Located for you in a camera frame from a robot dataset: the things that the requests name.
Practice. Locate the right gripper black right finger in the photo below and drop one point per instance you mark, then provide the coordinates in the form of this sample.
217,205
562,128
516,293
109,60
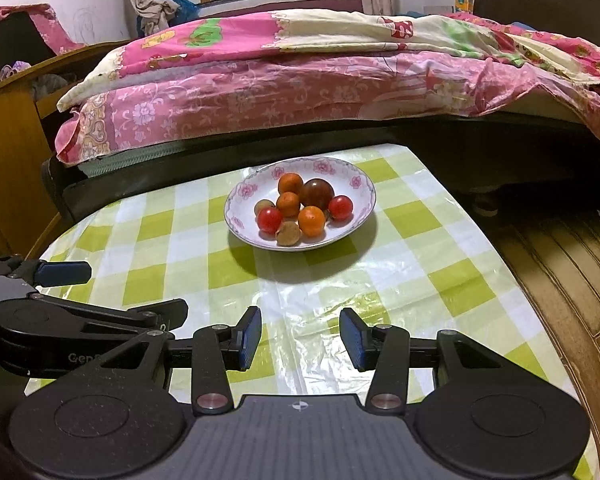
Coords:
384,349

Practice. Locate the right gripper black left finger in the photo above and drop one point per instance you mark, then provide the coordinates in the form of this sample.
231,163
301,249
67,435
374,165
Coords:
216,349

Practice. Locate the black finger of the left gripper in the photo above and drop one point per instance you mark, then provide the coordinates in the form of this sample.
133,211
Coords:
38,272
166,315

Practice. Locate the brown kiwi fruit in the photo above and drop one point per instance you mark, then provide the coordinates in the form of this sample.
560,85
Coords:
288,234

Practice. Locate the red cherry tomato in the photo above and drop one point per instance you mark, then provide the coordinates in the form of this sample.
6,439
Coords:
269,220

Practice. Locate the brown round fruit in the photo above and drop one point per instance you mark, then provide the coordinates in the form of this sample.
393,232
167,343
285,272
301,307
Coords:
263,204

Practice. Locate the small red tomato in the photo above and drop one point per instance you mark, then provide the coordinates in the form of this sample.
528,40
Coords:
340,208

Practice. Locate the small orange mandarin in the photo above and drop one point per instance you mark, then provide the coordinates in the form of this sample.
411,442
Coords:
288,203

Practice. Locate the dark red tomato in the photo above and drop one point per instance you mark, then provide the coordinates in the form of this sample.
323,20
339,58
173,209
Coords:
316,192

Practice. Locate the green checkered tablecloth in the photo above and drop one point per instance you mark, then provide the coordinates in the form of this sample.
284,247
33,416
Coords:
418,262

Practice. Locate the white floral plate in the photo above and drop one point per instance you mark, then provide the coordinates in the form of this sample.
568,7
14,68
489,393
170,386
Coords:
345,178

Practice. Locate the pink floral blanket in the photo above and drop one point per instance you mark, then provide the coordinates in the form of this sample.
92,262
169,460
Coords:
282,68

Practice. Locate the blue clothing pile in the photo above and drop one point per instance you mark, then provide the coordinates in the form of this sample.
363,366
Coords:
156,15

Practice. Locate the dark bed frame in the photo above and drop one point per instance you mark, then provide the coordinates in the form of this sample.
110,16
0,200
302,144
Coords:
538,163

